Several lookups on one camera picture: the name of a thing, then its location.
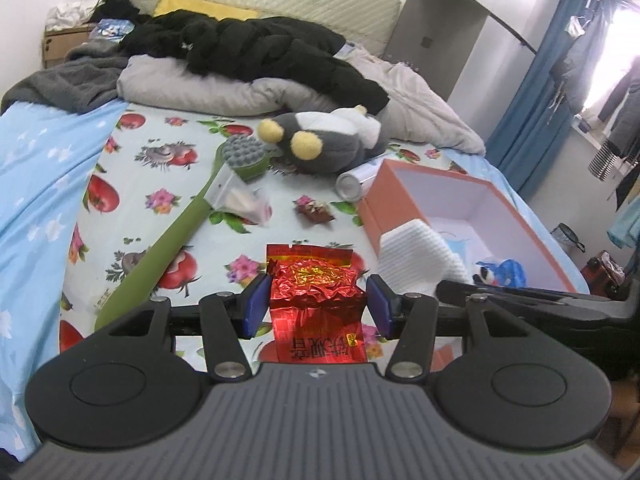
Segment white aluminium can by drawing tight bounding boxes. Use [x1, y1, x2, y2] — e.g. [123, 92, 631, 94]
[335, 155, 386, 203]

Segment hanging clothes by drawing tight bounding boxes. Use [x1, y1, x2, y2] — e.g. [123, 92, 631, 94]
[546, 0, 640, 252]

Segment white crumpled cloth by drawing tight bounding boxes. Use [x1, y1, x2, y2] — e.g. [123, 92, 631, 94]
[44, 1, 96, 32]

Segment black wire basket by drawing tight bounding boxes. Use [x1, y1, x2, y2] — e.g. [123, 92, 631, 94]
[551, 222, 586, 254]

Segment wooden nightstand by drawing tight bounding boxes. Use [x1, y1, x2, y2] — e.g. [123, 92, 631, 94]
[41, 24, 94, 68]

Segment orange cardboard box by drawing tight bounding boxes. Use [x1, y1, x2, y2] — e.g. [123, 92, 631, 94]
[358, 159, 587, 292]

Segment grey duvet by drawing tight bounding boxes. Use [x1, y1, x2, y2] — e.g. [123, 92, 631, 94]
[116, 44, 486, 155]

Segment blue surgical face mask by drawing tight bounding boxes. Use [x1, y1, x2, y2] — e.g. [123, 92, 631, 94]
[438, 231, 475, 274]

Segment light blue bedsheet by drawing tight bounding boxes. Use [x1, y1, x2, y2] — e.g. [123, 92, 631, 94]
[0, 100, 127, 460]

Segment red foil tea packet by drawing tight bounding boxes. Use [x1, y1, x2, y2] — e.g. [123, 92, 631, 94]
[266, 244, 367, 364]

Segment grey penguin plush toy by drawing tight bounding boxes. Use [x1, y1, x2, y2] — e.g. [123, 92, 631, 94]
[256, 105, 390, 174]

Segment blue curtain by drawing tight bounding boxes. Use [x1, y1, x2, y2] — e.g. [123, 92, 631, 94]
[486, 0, 617, 200]

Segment small panda plush toy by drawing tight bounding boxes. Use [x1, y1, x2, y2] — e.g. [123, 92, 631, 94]
[473, 259, 527, 288]

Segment white tissue paper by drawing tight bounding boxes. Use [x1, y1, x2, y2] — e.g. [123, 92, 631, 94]
[378, 219, 472, 295]

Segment clear plastic pouch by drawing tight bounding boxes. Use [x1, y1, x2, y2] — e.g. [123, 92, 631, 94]
[204, 165, 271, 224]

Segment dark red snack packet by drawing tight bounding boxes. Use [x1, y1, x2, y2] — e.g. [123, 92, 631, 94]
[294, 195, 334, 224]

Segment dark grey blanket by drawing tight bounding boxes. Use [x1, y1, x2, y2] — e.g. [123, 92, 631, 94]
[1, 40, 128, 114]

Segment red bag on floor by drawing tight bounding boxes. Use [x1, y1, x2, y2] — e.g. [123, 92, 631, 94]
[580, 250, 626, 299]

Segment black jacket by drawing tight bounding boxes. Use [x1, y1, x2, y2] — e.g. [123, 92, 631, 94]
[89, 0, 390, 115]

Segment grey wall cabinet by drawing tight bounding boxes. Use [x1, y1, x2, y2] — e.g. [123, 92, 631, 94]
[382, 0, 539, 104]

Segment green massage hammer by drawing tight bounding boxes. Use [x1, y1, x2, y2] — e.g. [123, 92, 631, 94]
[94, 134, 269, 330]

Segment yellow pillow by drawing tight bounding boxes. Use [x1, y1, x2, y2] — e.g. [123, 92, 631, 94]
[153, 0, 259, 21]

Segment blue plastic packet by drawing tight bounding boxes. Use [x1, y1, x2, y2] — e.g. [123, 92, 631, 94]
[89, 18, 134, 42]

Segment fruit print tablecloth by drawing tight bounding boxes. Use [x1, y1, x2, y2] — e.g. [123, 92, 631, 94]
[58, 102, 497, 376]

